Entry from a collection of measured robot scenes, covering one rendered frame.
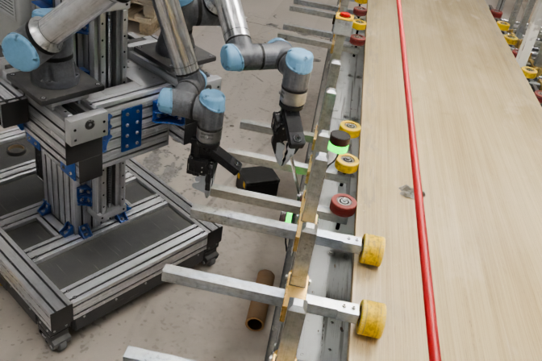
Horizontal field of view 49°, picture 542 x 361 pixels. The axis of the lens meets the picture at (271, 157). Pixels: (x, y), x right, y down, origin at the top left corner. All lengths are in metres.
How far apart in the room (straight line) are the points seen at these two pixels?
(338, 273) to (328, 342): 0.30
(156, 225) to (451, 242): 1.40
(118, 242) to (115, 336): 0.39
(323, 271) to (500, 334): 0.65
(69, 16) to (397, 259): 1.11
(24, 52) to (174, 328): 1.31
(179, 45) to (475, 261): 1.05
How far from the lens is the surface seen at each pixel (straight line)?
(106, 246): 2.64
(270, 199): 1.86
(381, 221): 1.81
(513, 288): 1.77
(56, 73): 2.00
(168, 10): 1.78
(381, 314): 1.41
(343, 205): 1.83
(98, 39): 2.18
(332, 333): 1.83
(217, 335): 2.59
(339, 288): 1.97
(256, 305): 2.61
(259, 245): 3.02
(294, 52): 1.65
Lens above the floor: 1.95
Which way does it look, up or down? 32 degrees down
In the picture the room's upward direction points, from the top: 10 degrees clockwise
